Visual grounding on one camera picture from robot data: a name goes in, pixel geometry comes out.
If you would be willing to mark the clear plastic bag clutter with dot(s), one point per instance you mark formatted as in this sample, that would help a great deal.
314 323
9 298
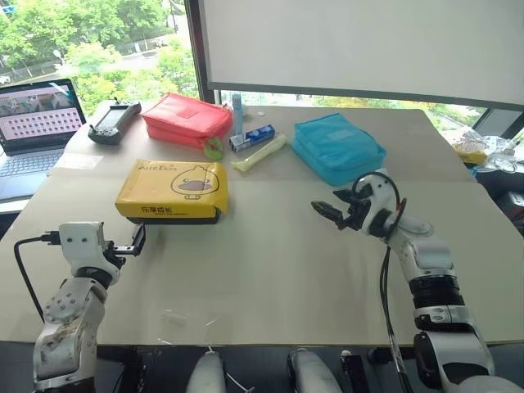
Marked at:
499 151

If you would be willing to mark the red fabric pouch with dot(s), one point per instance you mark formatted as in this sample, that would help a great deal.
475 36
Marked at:
184 118

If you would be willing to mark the dark window frame post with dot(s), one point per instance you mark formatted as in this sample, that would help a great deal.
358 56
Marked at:
198 49

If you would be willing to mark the blue fabric pouch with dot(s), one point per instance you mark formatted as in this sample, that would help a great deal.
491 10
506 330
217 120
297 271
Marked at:
335 147

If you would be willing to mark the black handheld remote controller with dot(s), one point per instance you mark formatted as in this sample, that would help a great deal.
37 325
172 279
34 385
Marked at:
112 123

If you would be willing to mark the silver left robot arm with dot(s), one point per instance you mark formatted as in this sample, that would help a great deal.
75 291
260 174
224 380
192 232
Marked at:
65 319

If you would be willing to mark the pale yellow toothbrush case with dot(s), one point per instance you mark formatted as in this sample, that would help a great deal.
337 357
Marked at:
262 152

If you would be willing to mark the black upright block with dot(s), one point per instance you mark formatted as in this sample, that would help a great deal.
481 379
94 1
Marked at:
352 374

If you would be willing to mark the yellow tissue packet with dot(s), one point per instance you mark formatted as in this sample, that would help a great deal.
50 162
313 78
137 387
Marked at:
172 188

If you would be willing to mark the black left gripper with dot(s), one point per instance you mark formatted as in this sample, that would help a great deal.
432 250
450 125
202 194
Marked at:
115 254

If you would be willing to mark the dark monitor panel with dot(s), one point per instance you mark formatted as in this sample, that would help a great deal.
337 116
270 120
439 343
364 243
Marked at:
497 123

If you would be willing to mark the grey rounded shape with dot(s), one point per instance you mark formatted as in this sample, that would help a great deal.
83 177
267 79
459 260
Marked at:
206 374
309 372

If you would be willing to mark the light blue tube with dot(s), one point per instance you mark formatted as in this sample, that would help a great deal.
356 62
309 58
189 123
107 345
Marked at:
237 116

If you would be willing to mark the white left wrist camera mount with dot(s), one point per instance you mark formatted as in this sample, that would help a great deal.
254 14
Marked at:
79 245

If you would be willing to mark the white roller blind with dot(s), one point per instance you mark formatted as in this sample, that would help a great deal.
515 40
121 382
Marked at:
360 45

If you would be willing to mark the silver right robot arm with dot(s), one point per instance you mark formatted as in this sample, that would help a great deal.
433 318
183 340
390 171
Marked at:
434 270

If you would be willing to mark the green round tag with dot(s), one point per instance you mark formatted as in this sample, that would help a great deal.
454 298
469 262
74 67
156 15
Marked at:
213 148

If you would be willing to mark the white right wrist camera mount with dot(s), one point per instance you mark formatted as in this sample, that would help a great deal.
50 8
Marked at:
378 192

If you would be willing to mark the black chair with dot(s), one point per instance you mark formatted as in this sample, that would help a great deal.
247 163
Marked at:
503 204

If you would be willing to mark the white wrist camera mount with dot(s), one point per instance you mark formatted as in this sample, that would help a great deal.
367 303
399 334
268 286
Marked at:
79 245
378 192

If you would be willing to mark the open laptop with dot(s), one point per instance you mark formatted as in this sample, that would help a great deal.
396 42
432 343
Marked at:
32 123

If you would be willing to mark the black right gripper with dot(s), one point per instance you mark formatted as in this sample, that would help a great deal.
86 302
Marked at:
357 215

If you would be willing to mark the blue white toothpaste box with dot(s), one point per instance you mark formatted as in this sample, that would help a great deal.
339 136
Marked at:
254 137

